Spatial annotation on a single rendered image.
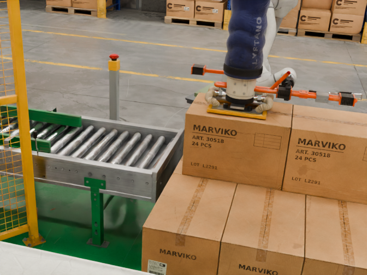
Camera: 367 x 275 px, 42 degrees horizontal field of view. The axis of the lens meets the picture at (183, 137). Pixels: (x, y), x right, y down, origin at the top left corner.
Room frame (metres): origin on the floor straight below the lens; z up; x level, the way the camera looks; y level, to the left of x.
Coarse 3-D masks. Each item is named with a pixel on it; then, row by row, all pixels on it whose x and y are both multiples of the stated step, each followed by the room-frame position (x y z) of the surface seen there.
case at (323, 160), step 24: (312, 120) 2.59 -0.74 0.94; (336, 120) 2.61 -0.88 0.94; (360, 120) 2.63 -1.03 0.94; (288, 144) 2.54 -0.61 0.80; (312, 144) 2.43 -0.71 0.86; (336, 144) 2.40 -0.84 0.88; (360, 144) 2.38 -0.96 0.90; (288, 168) 2.45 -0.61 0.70; (312, 168) 2.42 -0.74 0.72; (336, 168) 2.40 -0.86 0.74; (360, 168) 2.37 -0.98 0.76; (312, 192) 2.42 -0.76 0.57; (336, 192) 2.39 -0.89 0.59; (360, 192) 2.37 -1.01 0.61
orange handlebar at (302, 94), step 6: (210, 72) 2.99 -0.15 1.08; (216, 72) 2.99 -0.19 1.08; (222, 72) 2.98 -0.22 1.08; (216, 84) 2.71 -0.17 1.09; (222, 84) 2.70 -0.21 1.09; (258, 90) 2.66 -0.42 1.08; (264, 90) 2.65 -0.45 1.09; (270, 90) 2.65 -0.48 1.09; (276, 90) 2.65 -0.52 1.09; (294, 90) 2.67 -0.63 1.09; (300, 90) 2.67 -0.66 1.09; (300, 96) 2.61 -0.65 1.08; (306, 96) 2.61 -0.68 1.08; (312, 96) 2.60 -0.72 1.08; (330, 96) 2.62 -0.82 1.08; (336, 96) 2.62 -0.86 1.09
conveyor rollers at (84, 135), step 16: (0, 128) 3.15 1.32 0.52; (32, 128) 3.12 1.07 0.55; (48, 128) 3.14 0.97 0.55; (64, 128) 3.17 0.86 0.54; (80, 128) 3.21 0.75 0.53; (64, 144) 2.96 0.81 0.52; (112, 144) 2.94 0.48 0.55; (128, 144) 2.95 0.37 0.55; (144, 144) 2.97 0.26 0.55; (160, 144) 3.00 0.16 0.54; (112, 160) 2.71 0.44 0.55; (128, 160) 2.71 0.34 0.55; (144, 160) 2.72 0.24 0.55
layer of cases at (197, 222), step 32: (192, 192) 2.38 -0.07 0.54; (224, 192) 2.40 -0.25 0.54; (256, 192) 2.42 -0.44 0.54; (288, 192) 2.44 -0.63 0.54; (160, 224) 2.04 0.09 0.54; (192, 224) 2.05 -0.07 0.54; (224, 224) 2.07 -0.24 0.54; (256, 224) 2.09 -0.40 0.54; (288, 224) 2.11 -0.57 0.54; (320, 224) 2.12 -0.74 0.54; (352, 224) 2.14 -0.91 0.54; (160, 256) 1.99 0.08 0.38; (192, 256) 1.95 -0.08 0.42; (224, 256) 1.92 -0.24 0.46; (256, 256) 1.89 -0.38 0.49; (288, 256) 1.86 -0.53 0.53; (320, 256) 1.85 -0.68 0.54; (352, 256) 1.87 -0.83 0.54
